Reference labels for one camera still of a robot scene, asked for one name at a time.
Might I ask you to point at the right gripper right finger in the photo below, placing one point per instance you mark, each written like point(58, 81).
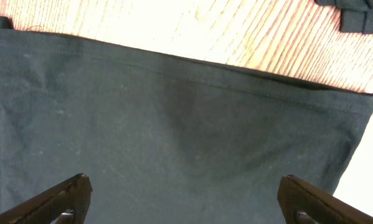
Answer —
point(301, 202)

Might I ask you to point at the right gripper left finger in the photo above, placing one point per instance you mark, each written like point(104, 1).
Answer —
point(66, 202)

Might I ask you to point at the black t-shirt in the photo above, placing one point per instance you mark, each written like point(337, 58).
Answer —
point(164, 139)

